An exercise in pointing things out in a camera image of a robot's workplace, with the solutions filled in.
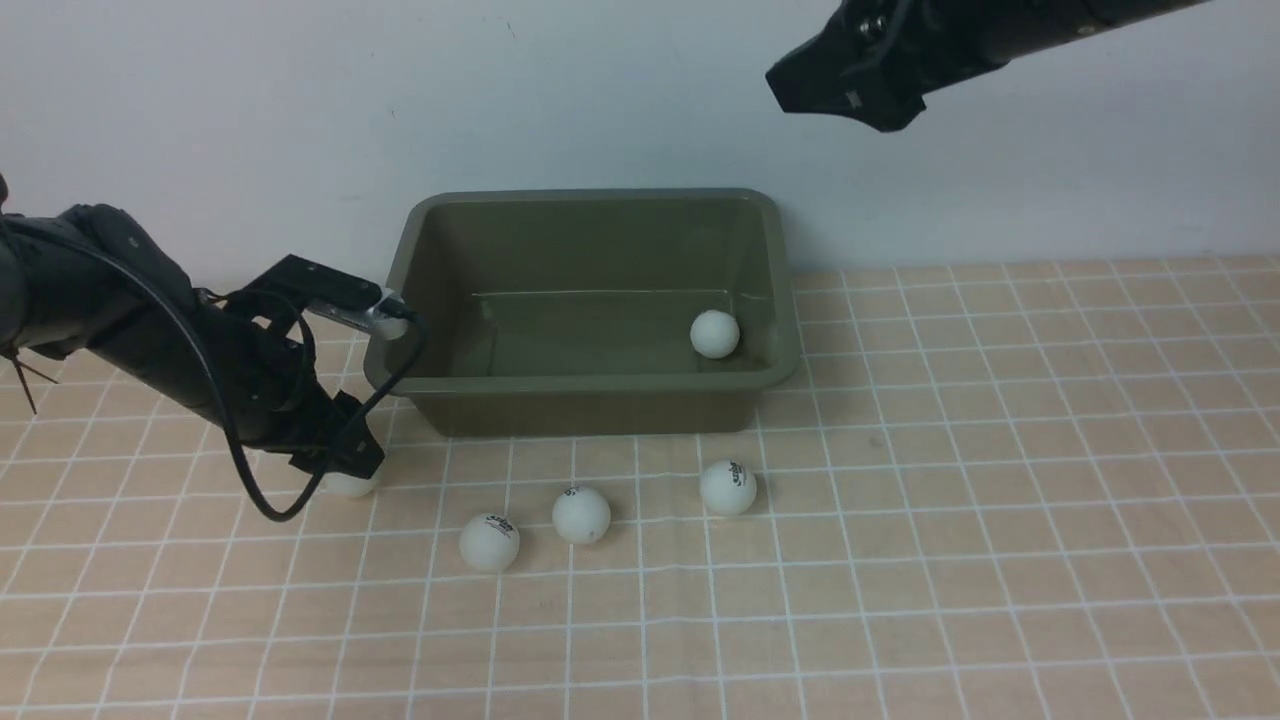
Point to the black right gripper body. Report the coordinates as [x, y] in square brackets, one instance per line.
[902, 51]

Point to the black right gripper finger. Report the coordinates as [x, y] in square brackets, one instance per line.
[821, 77]

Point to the olive green plastic bin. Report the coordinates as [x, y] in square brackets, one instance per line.
[568, 312]

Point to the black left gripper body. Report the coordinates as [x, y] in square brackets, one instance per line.
[256, 377]

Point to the white ping-pong ball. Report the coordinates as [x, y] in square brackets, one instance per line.
[727, 488]
[349, 486]
[489, 543]
[581, 515]
[715, 334]

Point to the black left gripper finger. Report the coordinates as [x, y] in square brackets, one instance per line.
[333, 436]

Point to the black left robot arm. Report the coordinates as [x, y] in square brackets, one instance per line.
[70, 284]

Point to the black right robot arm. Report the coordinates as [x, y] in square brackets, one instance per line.
[1020, 28]

